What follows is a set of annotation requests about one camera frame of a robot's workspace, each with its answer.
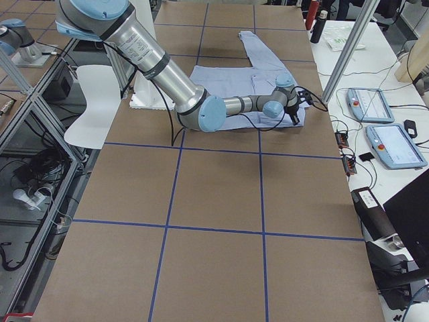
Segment aluminium frame post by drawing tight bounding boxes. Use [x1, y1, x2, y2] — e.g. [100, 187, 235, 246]
[322, 0, 379, 103]

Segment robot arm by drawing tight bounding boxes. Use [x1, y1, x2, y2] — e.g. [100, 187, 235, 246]
[56, 1, 308, 132]

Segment far teach pendant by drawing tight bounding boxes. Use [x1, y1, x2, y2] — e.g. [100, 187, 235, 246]
[346, 88, 395, 124]

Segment teach pendant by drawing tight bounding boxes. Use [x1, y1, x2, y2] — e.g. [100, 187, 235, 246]
[365, 123, 428, 170]
[346, 88, 395, 124]

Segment blue striped button shirt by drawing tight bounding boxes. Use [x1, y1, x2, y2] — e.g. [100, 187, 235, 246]
[190, 31, 297, 131]

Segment near teach pendant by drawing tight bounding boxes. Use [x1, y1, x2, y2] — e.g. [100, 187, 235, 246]
[365, 123, 428, 170]

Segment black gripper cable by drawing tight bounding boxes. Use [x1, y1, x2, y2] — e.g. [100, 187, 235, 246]
[100, 40, 329, 147]

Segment red bottle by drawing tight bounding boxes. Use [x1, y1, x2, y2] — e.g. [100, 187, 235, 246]
[305, 0, 319, 31]

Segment black bottle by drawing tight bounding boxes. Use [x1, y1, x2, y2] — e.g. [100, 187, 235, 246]
[310, 10, 328, 44]

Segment white plastic bag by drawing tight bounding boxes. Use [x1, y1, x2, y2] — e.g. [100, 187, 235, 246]
[322, 26, 352, 52]

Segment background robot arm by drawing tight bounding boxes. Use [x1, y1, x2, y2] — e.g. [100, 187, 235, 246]
[1, 18, 57, 67]

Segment black box with label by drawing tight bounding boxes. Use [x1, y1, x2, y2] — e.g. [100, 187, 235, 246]
[351, 187, 396, 240]

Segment small black device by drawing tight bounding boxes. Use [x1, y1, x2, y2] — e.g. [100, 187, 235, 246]
[404, 119, 418, 138]

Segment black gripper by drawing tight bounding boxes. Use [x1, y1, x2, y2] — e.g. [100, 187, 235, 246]
[287, 88, 312, 125]

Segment black square pad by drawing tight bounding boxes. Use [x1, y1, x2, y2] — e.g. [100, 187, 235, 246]
[359, 152, 375, 162]

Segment white plastic chair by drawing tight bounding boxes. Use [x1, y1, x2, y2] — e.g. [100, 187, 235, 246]
[64, 64, 121, 150]

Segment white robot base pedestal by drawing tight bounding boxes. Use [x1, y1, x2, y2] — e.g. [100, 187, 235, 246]
[130, 0, 174, 111]

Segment black monitor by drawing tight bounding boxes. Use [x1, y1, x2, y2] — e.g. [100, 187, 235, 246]
[383, 171, 428, 268]

